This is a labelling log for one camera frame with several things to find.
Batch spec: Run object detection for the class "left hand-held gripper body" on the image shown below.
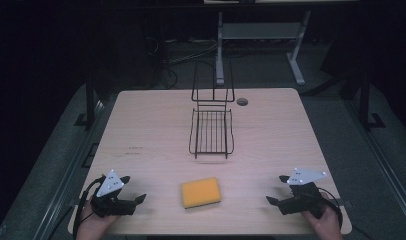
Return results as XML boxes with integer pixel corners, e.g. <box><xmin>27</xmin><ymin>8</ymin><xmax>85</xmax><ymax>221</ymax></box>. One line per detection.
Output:
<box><xmin>90</xmin><ymin>169</ymin><xmax>138</xmax><ymax>218</ymax></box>

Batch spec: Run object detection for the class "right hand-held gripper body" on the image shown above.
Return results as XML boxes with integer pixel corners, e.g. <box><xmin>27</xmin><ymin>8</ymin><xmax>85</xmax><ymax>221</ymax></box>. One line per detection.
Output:
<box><xmin>278</xmin><ymin>167</ymin><xmax>328</xmax><ymax>220</ymax></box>

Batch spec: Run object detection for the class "yellow sponge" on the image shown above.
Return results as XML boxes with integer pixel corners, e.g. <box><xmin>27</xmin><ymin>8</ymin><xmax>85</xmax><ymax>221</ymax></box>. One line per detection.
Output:
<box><xmin>180</xmin><ymin>176</ymin><xmax>223</xmax><ymax>210</ymax></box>

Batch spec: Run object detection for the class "black wire rack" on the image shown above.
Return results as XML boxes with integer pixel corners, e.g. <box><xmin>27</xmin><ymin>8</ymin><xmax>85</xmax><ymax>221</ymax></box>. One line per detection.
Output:
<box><xmin>188</xmin><ymin>59</ymin><xmax>236</xmax><ymax>160</ymax></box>

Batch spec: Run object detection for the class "person's right hand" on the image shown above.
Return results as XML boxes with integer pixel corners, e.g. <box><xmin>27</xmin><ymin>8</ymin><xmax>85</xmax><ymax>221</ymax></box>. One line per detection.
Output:
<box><xmin>300</xmin><ymin>192</ymin><xmax>344</xmax><ymax>240</ymax></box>

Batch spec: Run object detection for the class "person's left hand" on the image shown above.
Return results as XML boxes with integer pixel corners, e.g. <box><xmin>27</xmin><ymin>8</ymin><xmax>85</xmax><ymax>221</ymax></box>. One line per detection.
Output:
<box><xmin>75</xmin><ymin>197</ymin><xmax>121</xmax><ymax>240</ymax></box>

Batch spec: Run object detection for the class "black metal stand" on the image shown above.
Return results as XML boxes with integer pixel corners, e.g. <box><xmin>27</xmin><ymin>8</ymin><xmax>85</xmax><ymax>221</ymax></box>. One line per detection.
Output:
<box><xmin>358</xmin><ymin>71</ymin><xmax>387</xmax><ymax>132</ymax></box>
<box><xmin>74</xmin><ymin>74</ymin><xmax>98</xmax><ymax>129</ymax></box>

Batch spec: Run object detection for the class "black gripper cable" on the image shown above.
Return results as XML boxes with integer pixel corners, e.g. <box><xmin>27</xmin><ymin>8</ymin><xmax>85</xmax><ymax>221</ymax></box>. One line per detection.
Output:
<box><xmin>71</xmin><ymin>175</ymin><xmax>107</xmax><ymax>240</ymax></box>
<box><xmin>318</xmin><ymin>187</ymin><xmax>344</xmax><ymax>232</ymax></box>

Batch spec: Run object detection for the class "grey metal floor rail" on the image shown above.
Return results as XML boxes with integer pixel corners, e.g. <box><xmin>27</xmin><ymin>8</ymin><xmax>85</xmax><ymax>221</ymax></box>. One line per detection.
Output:
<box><xmin>30</xmin><ymin>99</ymin><xmax>107</xmax><ymax>240</ymax></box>
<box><xmin>344</xmin><ymin>98</ymin><xmax>406</xmax><ymax>231</ymax></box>

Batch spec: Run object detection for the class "bundle of floor cables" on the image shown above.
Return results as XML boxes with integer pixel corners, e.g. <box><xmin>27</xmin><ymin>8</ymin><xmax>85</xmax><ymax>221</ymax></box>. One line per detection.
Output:
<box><xmin>144</xmin><ymin>35</ymin><xmax>219</xmax><ymax>90</ymax></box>

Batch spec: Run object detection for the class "grey metal desk frame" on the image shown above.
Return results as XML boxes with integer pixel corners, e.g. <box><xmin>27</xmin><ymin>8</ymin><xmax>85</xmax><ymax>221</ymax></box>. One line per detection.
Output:
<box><xmin>214</xmin><ymin>9</ymin><xmax>312</xmax><ymax>87</ymax></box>

